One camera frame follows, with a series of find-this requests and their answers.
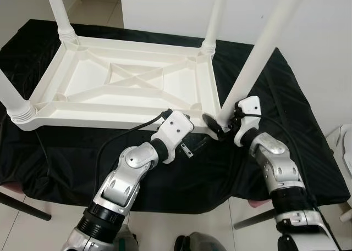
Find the silver robot left leg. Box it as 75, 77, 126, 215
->
113, 225, 138, 251

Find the white plastic table top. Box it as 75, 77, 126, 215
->
19, 36, 226, 133

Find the white plastic table leg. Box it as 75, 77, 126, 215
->
220, 0, 306, 120
201, 0, 229, 57
45, 0, 78, 43
0, 70, 36, 125

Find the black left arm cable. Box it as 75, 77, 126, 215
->
95, 109, 172, 177

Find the black tablecloth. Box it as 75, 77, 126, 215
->
0, 19, 351, 213

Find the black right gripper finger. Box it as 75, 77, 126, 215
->
202, 114, 227, 141

